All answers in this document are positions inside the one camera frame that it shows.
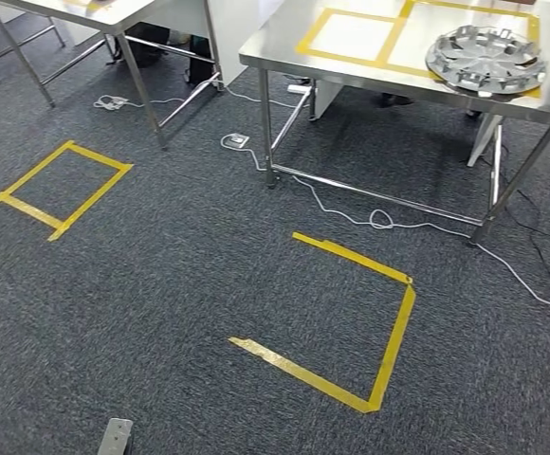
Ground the grey plastic wheel hubcap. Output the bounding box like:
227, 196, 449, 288
424, 24, 548, 98

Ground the steel workbench table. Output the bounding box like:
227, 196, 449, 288
0, 0, 225, 152
238, 0, 550, 247

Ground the grey floor socket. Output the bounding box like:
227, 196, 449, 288
221, 132, 251, 152

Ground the white power strip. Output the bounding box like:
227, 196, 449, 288
286, 82, 320, 97

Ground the white cabinet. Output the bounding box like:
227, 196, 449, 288
205, 0, 286, 87

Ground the black shoe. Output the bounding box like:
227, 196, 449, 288
379, 92, 415, 109

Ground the yellow tape grid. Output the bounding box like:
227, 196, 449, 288
295, 0, 543, 100

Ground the white cable with adapter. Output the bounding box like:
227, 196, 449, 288
92, 92, 187, 113

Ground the yellow tape frame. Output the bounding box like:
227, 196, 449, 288
61, 0, 113, 12

